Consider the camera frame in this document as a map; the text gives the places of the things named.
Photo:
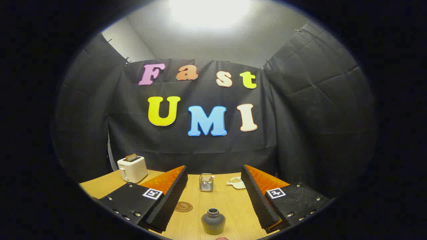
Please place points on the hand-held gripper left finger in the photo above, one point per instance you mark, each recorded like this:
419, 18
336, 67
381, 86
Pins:
168, 203

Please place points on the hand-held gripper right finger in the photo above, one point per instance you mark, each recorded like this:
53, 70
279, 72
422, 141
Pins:
258, 200

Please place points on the round wooden coaster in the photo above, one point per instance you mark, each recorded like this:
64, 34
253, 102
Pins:
183, 207

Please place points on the silver juice bottle green label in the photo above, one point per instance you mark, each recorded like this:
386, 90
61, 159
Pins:
213, 221

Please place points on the white divided dish with beans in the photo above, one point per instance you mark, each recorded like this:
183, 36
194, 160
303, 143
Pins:
236, 183

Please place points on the wooden table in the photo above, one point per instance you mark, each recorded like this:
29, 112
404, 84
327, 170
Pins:
230, 206

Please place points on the white toaster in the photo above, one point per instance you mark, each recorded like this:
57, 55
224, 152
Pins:
133, 169

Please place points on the toast slice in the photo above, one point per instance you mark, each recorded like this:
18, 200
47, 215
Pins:
131, 157

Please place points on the black backdrop cloth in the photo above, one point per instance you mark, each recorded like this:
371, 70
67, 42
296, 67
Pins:
300, 116

